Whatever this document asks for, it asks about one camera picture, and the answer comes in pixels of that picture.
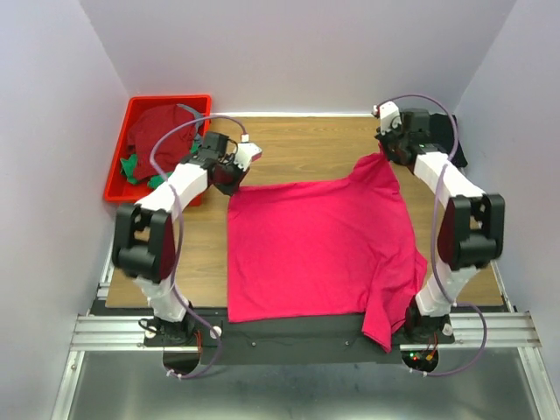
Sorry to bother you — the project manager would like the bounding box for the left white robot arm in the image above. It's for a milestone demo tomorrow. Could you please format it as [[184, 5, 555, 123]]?
[[111, 132, 263, 347]]

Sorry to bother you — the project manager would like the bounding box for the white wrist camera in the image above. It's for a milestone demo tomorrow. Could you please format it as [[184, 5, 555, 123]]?
[[234, 134, 263, 171], [372, 101, 402, 136]]

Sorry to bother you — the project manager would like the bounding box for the folded black t shirt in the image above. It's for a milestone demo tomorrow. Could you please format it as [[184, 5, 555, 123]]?
[[430, 113, 468, 168]]

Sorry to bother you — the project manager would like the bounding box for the grey t shirt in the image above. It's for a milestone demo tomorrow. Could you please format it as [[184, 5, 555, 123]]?
[[177, 103, 203, 145]]

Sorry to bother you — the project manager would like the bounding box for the green t shirt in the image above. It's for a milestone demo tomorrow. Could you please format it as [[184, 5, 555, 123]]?
[[120, 138, 200, 189]]

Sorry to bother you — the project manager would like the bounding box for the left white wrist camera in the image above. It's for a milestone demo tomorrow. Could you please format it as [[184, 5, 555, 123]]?
[[234, 134, 263, 171]]

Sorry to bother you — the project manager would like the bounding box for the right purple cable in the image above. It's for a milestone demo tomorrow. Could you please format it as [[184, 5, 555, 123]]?
[[374, 93, 488, 378]]

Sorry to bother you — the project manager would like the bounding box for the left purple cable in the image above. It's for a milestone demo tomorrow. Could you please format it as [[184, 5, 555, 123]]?
[[149, 114, 251, 380]]

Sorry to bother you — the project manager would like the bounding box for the red plastic bin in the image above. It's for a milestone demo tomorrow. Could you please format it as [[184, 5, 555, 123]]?
[[103, 94, 212, 204]]

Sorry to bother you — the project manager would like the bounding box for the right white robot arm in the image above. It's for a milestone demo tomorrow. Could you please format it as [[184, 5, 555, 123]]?
[[372, 101, 505, 341]]

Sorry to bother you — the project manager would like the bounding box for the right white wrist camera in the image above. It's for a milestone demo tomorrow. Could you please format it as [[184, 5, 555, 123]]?
[[372, 101, 402, 136]]

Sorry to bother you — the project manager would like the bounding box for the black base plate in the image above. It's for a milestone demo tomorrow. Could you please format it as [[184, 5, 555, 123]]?
[[73, 307, 454, 374]]

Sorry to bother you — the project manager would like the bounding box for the aluminium frame rail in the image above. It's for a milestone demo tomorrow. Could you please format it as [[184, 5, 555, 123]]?
[[52, 269, 559, 419]]

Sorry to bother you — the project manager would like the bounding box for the purple cable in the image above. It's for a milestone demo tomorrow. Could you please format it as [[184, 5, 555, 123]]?
[[149, 114, 251, 380], [374, 93, 488, 378]]

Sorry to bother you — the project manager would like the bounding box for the dark red t shirt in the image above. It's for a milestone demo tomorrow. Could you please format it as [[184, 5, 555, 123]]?
[[127, 104, 195, 155]]

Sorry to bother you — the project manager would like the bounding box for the pink t shirt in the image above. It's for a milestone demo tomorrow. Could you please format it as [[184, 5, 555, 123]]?
[[227, 152, 427, 350]]

